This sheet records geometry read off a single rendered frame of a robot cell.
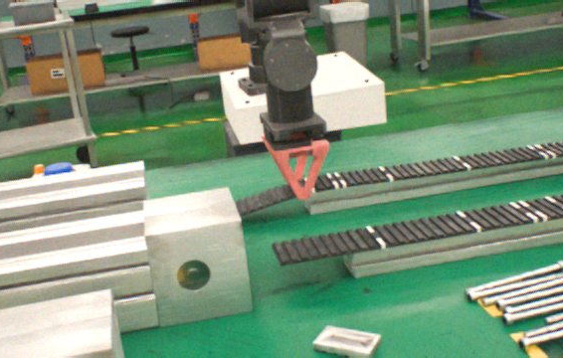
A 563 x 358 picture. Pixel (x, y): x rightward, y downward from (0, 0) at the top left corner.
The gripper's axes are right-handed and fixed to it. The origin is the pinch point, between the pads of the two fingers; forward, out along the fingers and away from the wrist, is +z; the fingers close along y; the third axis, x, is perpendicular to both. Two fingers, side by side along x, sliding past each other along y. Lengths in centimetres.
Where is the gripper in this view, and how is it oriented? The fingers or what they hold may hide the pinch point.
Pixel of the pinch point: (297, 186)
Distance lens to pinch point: 91.7
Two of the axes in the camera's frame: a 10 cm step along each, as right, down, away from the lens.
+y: 1.5, 2.8, -9.5
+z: 1.2, 9.5, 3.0
